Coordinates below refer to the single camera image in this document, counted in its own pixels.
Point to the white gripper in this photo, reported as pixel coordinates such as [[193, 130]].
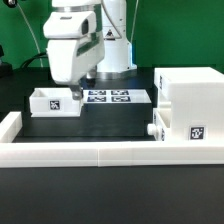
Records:
[[75, 46]]

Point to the white drawer cabinet box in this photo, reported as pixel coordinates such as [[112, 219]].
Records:
[[195, 96]]

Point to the white drawer tray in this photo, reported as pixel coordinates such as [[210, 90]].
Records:
[[54, 102], [159, 128]]

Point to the black device at left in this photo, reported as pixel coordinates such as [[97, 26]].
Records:
[[5, 68]]

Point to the white marker tag plate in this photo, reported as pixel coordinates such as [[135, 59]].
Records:
[[116, 96]]

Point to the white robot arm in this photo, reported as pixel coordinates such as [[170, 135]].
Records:
[[118, 49]]

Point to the white U-shaped border frame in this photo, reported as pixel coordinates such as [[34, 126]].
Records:
[[100, 154]]

